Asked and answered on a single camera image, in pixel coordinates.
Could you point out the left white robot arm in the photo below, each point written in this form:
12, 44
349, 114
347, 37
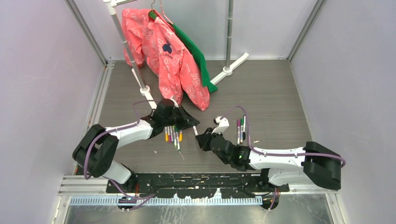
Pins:
96, 151

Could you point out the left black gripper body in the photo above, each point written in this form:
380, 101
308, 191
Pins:
173, 118

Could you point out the green garment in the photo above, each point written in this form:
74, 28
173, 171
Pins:
198, 57

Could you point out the pink patterned jacket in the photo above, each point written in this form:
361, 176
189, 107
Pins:
152, 40

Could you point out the yellow capped marker far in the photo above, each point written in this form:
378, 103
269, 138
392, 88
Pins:
166, 134

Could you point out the white ribbed cable duct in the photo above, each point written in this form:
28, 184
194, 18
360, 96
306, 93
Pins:
188, 201

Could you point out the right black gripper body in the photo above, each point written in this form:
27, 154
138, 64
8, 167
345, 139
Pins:
215, 135

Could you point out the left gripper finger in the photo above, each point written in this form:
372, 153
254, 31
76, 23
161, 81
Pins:
183, 123
188, 119

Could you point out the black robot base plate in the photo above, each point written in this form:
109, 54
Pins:
200, 185

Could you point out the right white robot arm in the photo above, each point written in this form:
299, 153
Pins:
312, 163

